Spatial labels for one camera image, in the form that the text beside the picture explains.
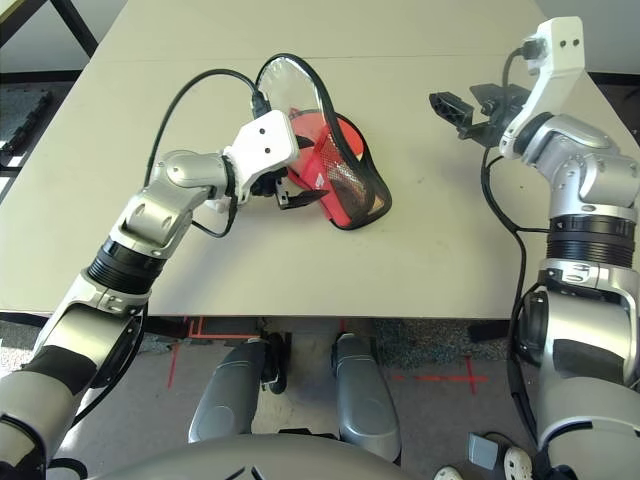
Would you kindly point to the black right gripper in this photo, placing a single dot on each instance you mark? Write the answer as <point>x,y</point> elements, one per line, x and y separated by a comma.
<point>492,125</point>

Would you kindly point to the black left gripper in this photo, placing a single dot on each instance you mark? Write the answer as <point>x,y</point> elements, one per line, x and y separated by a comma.
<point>270,184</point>

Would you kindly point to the red ping-pong paddle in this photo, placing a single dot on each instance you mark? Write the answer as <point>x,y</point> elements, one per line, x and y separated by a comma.
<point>350,137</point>

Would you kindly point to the red black paddle case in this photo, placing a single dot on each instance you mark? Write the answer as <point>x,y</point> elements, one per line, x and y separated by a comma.
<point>360,200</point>

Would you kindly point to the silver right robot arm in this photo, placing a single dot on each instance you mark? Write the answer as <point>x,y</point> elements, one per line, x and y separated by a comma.
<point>590,175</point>

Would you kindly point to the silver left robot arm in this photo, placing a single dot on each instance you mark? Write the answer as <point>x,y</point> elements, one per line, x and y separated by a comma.
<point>160,205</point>

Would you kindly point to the grey right robot leg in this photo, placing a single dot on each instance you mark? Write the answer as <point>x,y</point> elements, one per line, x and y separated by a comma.
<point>362,395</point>

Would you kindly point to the grey robot leg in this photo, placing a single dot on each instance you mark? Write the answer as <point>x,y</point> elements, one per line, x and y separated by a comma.
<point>362,395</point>
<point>225,395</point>

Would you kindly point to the grey left robot leg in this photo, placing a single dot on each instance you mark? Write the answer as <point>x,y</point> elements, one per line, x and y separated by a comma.
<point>225,395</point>

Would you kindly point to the black foam floor mat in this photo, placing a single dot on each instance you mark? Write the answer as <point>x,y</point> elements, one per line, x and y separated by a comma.
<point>25,120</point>

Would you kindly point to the grey robot torso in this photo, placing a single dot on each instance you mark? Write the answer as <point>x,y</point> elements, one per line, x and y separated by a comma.
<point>250,457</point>

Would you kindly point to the grey foot pedal box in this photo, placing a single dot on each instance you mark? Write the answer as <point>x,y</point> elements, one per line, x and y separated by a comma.
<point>482,451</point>

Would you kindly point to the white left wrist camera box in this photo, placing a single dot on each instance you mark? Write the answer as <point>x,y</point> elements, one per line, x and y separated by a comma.
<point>265,145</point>

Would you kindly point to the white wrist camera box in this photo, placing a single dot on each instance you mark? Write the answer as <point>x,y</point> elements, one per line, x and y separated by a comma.
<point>560,55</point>
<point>265,145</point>

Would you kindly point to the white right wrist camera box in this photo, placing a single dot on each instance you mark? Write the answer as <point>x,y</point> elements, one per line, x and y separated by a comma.
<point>560,55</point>

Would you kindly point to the black metal frame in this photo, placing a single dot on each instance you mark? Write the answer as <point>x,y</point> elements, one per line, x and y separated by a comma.
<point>77,25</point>

